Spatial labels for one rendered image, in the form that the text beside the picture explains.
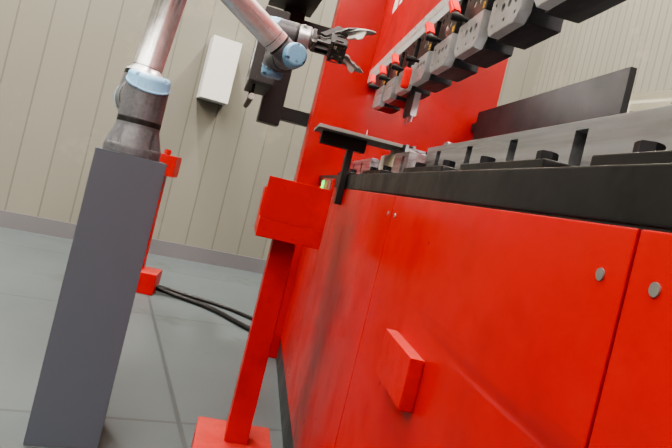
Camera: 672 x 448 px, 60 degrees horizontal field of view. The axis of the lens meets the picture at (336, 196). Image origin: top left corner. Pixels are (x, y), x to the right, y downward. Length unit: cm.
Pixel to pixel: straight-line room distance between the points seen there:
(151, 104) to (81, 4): 331
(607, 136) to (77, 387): 140
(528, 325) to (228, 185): 443
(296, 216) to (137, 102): 53
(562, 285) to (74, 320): 134
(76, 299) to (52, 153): 324
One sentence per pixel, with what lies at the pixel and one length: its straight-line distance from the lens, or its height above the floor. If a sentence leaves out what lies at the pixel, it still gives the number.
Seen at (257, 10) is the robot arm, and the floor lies 126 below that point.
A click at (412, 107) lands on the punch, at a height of 112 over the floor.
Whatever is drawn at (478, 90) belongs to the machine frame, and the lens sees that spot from 289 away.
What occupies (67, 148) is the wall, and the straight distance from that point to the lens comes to 481.
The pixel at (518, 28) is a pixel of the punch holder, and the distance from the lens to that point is 115.
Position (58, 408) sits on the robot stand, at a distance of 173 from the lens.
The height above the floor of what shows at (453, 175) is 87.
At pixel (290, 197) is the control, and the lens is 142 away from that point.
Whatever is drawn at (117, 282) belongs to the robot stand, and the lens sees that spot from 163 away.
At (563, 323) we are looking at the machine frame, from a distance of 51.
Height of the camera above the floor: 80
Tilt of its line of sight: level
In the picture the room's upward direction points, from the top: 14 degrees clockwise
